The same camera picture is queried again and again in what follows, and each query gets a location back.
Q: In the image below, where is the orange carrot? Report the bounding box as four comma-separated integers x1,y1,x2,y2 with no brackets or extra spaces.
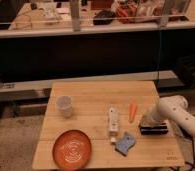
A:
129,103,137,123

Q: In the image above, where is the white remote controller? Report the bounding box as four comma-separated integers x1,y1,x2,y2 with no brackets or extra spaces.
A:
108,107,119,134

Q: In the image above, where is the blue grey sponge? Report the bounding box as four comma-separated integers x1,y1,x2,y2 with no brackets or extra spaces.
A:
115,132,136,156

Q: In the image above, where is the orange ceramic plate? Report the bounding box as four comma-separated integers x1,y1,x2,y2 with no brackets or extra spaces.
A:
52,130,92,171

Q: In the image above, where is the black bag on shelf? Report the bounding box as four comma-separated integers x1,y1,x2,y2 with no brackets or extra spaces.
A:
93,10,115,25

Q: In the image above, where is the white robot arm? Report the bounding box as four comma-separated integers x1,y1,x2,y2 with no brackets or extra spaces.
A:
140,95,195,137

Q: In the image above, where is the orange tool on shelf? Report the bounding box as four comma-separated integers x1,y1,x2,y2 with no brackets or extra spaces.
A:
116,4,137,24

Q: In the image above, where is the clear plastic cup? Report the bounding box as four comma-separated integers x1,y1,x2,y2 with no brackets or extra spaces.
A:
55,96,72,118

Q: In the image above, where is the small white cube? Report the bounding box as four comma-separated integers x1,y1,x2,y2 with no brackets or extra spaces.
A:
110,137,116,144

